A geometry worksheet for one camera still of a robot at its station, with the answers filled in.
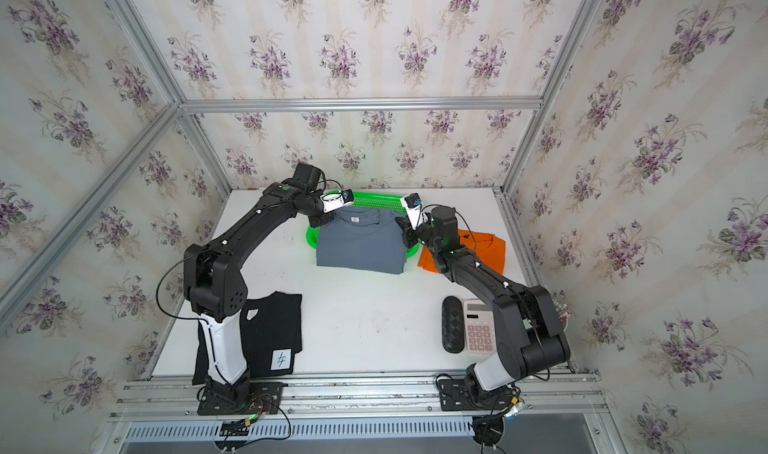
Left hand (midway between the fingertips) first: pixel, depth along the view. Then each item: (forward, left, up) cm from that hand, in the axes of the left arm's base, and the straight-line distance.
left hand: (333, 211), depth 93 cm
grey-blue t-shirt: (-10, -10, -1) cm, 14 cm away
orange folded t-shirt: (-5, -52, -14) cm, 54 cm away
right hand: (-6, -22, +4) cm, 23 cm away
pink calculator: (-32, -44, -14) cm, 56 cm away
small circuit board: (-54, +21, -18) cm, 61 cm away
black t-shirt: (-31, +17, -19) cm, 41 cm away
